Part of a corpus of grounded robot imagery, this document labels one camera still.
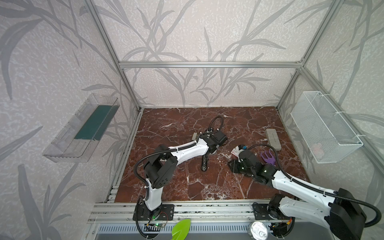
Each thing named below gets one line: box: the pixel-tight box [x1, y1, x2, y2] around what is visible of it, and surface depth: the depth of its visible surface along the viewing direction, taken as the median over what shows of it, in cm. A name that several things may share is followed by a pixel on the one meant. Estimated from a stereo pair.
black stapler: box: [201, 155, 207, 172], surface depth 90 cm
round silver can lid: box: [250, 221, 268, 240], surface depth 65 cm
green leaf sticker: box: [171, 219, 191, 240], surface depth 71 cm
